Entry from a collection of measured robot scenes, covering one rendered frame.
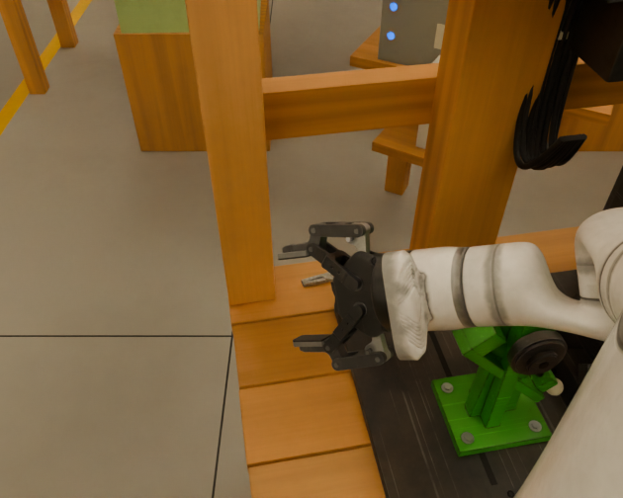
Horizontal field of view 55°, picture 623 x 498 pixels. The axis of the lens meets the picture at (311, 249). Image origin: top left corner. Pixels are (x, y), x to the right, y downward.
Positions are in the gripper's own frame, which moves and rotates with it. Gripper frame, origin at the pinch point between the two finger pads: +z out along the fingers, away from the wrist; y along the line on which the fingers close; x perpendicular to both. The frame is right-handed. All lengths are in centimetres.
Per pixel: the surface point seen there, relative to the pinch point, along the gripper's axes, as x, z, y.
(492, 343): -24.3, -12.6, -12.4
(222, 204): -24.1, 28.0, 11.5
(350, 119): -40.8, 11.0, 22.0
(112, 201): -135, 188, 24
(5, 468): -42, 148, -56
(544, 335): -25.4, -18.8, -11.8
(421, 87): -46, 0, 25
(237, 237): -29.0, 30.0, 5.5
